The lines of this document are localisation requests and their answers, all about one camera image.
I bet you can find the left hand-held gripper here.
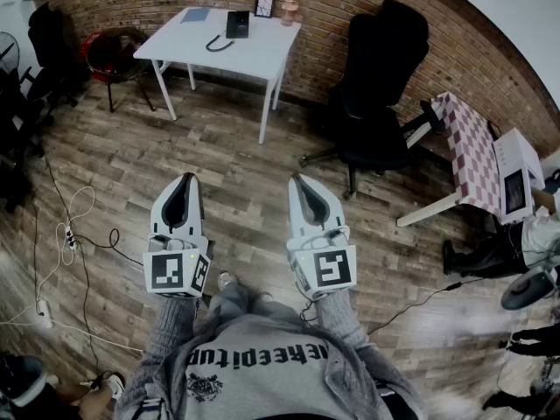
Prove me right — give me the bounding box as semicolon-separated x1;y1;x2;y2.
143;171;214;299

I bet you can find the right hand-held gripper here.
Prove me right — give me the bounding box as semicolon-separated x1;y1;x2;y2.
286;173;358;301

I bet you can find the person's right forearm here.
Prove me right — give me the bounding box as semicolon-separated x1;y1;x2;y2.
313;289;374;350

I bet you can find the person's left forearm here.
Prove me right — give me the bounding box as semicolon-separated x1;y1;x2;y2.
143;294;199;361

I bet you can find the person's grey shoe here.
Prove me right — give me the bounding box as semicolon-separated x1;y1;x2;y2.
216;270;239;292

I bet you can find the person's leg in grey trousers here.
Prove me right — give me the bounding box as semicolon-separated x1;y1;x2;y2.
206;277;275;324

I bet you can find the black office chair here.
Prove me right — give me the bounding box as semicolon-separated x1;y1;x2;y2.
25;2;89;109
298;0;448;202

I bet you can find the person's torso in grey sweatshirt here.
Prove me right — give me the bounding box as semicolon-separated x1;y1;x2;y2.
113;300;428;420

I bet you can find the rattan chair with red cushion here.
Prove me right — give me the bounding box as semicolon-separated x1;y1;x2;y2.
85;27;157;115

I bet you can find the red checkered tablecloth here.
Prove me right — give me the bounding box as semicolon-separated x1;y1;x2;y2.
430;92;504;219

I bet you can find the black equipment pile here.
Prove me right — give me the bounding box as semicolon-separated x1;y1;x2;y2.
0;67;52;216

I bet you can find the white square table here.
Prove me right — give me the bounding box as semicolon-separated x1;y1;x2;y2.
132;5;303;145

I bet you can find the red plastic crate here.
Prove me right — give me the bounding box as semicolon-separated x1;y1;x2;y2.
80;31;106;63

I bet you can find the blue notebook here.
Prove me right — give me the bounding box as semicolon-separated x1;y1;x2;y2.
179;8;212;25

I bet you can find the pink bottle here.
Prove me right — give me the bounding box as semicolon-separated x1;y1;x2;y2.
280;0;300;28

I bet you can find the white microwave oven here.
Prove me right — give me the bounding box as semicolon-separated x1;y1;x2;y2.
493;127;548;227

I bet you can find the grey round stand base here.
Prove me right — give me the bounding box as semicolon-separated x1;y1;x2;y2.
500;265;560;312

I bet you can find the black standing fan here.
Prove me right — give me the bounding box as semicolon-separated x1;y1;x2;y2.
0;31;22;78

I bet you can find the white power cable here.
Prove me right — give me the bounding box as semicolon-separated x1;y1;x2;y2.
0;185;145;354

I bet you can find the black cable with inline adapter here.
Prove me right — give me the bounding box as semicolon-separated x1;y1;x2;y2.
366;276;505;337

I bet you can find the black braided cable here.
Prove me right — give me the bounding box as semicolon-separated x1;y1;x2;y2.
205;28;235;53

